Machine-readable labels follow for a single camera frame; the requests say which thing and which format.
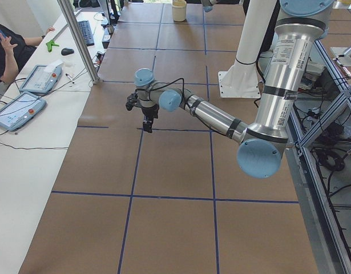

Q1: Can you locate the near teach pendant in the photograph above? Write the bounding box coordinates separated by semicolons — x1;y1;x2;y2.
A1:
0;91;47;131

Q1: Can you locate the cream ceramic jar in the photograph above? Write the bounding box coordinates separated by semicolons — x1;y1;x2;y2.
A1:
172;0;187;22

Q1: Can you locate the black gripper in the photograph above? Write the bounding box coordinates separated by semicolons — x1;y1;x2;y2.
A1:
142;104;159;133

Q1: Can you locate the green plastic clamp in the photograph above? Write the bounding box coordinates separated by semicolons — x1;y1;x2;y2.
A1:
46;40;59;53

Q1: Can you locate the stack of books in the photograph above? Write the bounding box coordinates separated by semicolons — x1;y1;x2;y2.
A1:
298;62;325;90

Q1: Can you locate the aluminium frame post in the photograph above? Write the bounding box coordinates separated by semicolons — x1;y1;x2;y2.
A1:
57;0;99;84

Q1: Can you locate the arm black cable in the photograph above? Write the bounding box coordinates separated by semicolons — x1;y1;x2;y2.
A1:
135;77;185;98

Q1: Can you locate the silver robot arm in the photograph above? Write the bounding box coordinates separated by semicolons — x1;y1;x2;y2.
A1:
201;0;220;13
126;1;333;178

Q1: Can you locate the black keyboard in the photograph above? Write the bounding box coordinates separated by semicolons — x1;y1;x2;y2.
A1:
77;20;95;46

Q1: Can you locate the far teach pendant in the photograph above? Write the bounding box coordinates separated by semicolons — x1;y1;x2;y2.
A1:
19;65;62;95

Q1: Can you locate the black computer mouse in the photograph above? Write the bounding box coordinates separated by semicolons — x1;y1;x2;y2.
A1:
60;47;74;56

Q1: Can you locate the seated person in black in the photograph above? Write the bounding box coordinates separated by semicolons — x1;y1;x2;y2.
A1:
0;24;45;84

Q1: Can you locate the teach pendant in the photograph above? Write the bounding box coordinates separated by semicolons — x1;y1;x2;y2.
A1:
0;91;47;131
19;65;62;95

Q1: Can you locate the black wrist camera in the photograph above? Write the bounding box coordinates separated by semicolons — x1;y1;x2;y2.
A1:
126;93;141;111

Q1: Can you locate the white camera pole base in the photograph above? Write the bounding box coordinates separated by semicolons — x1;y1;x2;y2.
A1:
218;0;277;98

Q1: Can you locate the aluminium frame rack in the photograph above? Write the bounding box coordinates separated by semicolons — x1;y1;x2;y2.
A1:
288;33;351;273

